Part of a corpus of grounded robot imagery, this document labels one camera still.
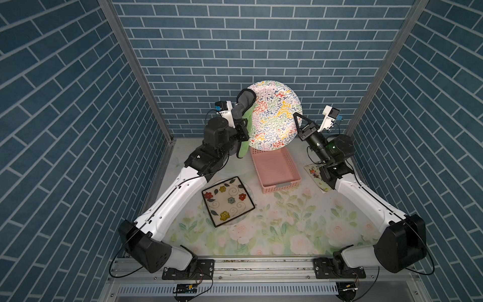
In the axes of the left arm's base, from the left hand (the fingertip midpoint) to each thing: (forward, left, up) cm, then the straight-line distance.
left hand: (254, 119), depth 66 cm
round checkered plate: (-20, +7, -42) cm, 47 cm away
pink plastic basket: (+8, -14, -42) cm, 46 cm away
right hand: (-1, -15, +3) cm, 15 cm away
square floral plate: (-11, +12, -43) cm, 46 cm away
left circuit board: (-45, +25, -47) cm, 70 cm away
